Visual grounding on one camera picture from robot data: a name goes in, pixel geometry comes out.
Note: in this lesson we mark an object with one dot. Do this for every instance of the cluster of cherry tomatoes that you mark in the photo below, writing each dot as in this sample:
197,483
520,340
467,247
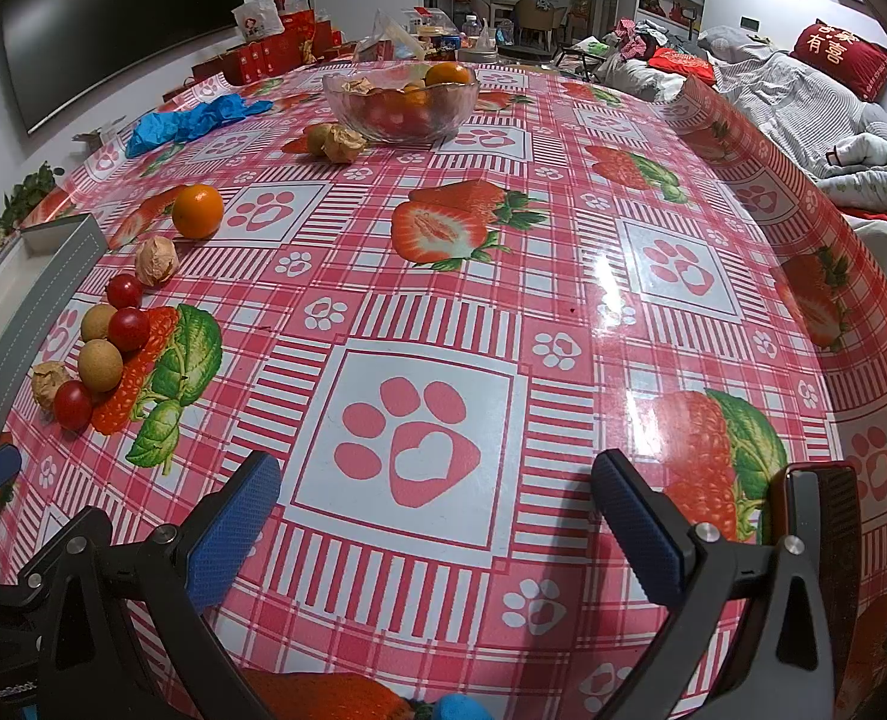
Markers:
402,118

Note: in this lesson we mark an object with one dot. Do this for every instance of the orange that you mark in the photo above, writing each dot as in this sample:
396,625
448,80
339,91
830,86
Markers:
448,75
413,97
197,211

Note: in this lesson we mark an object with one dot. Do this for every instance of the clear plastic bag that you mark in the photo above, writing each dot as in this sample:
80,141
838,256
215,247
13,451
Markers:
387,41

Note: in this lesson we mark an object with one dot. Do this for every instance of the wide wall painting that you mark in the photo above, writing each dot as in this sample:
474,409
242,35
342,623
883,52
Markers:
668,4

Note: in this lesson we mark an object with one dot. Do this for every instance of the small open cardboard box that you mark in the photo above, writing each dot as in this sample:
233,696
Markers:
94,139

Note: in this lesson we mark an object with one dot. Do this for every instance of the grey covered sofa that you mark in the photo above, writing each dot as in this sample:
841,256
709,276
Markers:
780,90

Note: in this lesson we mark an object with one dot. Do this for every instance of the white grey shallow tray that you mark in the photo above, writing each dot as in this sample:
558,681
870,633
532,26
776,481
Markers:
38,315

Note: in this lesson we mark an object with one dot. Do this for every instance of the dining chair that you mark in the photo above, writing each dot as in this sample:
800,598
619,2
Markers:
539,19

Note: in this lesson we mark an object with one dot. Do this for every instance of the red cloth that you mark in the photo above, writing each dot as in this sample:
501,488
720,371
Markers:
683,64

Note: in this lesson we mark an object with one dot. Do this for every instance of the green leafy plant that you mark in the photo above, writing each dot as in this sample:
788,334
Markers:
31,191

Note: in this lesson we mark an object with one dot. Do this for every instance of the stack of red gift boxes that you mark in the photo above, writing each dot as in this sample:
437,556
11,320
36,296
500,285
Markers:
263,56

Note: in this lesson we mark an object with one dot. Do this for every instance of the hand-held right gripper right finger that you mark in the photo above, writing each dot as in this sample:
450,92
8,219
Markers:
638,540

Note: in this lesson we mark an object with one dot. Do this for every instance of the blue cloth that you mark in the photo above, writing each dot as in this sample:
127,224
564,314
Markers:
188,124

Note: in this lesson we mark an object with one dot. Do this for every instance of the red embroidered pillow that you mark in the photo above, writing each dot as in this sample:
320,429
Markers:
844,60

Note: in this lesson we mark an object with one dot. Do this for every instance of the black flat television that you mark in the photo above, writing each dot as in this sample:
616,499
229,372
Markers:
113,15

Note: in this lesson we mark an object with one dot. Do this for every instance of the white patterned blanket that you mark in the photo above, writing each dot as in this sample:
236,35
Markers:
874,169

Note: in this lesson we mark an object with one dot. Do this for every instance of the red cherry tomato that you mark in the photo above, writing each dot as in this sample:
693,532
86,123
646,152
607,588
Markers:
129,328
73,405
123,291

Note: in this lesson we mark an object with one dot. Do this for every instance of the white bag with red print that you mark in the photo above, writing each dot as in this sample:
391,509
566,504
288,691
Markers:
258,19

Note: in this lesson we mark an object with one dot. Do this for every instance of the walnut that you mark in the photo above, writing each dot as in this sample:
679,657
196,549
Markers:
48,382
157,261

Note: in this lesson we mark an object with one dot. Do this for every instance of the strawberry print red tablecloth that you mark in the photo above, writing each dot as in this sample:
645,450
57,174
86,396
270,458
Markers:
428,315

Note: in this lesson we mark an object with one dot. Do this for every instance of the clear glass bowl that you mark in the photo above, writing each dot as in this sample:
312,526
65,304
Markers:
383,127

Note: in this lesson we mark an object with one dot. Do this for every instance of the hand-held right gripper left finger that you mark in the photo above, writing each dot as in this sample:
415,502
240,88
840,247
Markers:
233,532

